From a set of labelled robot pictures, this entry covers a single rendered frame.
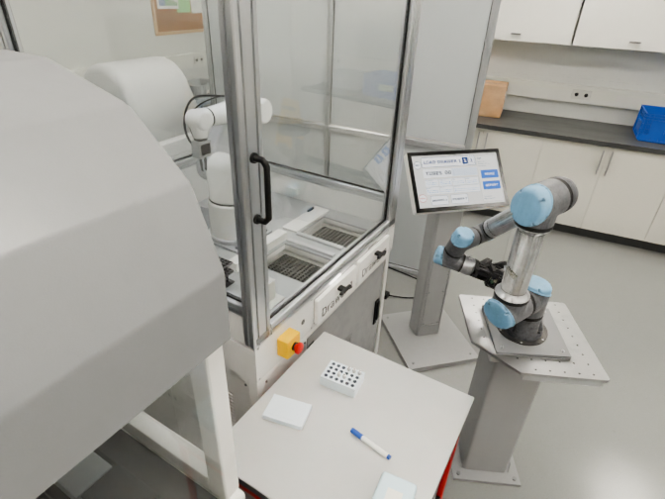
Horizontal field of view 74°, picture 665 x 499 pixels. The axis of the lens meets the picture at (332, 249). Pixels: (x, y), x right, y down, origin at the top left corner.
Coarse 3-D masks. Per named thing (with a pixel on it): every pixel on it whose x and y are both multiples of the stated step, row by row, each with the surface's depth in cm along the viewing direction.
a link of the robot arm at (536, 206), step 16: (528, 192) 129; (544, 192) 128; (560, 192) 130; (512, 208) 135; (528, 208) 130; (544, 208) 127; (560, 208) 130; (528, 224) 131; (544, 224) 131; (528, 240) 137; (512, 256) 144; (528, 256) 140; (512, 272) 145; (528, 272) 143; (496, 288) 154; (512, 288) 148; (496, 304) 151; (512, 304) 149; (528, 304) 154; (496, 320) 155; (512, 320) 150
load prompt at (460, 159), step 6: (444, 156) 225; (450, 156) 226; (456, 156) 226; (462, 156) 227; (468, 156) 228; (474, 156) 229; (426, 162) 222; (432, 162) 223; (438, 162) 223; (444, 162) 224; (450, 162) 225; (456, 162) 226; (462, 162) 226; (468, 162) 227; (474, 162) 228
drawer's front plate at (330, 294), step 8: (344, 272) 174; (352, 272) 178; (336, 280) 170; (344, 280) 173; (352, 280) 180; (328, 288) 165; (336, 288) 169; (352, 288) 183; (320, 296) 160; (328, 296) 164; (336, 296) 171; (344, 296) 178; (320, 304) 160; (328, 304) 166; (336, 304) 173; (320, 312) 162; (328, 312) 168; (320, 320) 164
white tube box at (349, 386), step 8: (328, 368) 148; (336, 368) 148; (344, 368) 149; (328, 376) 145; (336, 376) 145; (352, 376) 147; (360, 376) 145; (328, 384) 145; (336, 384) 143; (344, 384) 142; (352, 384) 143; (360, 384) 146; (344, 392) 143; (352, 392) 141
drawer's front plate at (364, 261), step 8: (384, 240) 199; (376, 248) 193; (384, 248) 201; (368, 256) 188; (376, 256) 196; (384, 256) 205; (360, 264) 182; (368, 264) 190; (376, 264) 199; (360, 272) 185; (368, 272) 193; (360, 280) 188
